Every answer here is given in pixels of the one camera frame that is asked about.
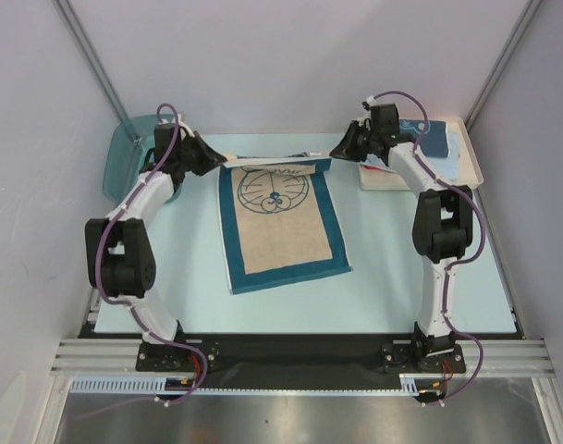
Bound dark blue cream-edged towel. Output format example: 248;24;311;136
399;118;449;159

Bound light blue towel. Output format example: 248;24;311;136
362;130;459;180

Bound teal cream cartoon towel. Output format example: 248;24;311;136
217;153;352;294

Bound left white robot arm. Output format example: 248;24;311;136
84;121;227;370

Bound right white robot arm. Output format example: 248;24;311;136
330;103;473;372

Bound pink folded towel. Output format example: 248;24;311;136
361;165;391;173

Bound teal plastic bin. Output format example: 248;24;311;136
103;115;157;204

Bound cream plastic tray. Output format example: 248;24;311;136
359;117;483;191

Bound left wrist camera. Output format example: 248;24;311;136
159;114;194;137

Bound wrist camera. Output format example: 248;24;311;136
159;114;194;137
361;96;378;111

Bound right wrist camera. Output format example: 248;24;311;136
361;96;378;111

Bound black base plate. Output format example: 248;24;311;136
80;331;518;382

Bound left corner aluminium post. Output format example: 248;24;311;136
53;0;129;122

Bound corner aluminium post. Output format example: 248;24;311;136
53;0;129;122
464;0;545;131

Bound right corner aluminium post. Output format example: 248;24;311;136
464;0;545;131

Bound white slotted cable duct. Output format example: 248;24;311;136
69;373;453;398

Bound aluminium frame rail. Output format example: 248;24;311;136
51;338;555;377

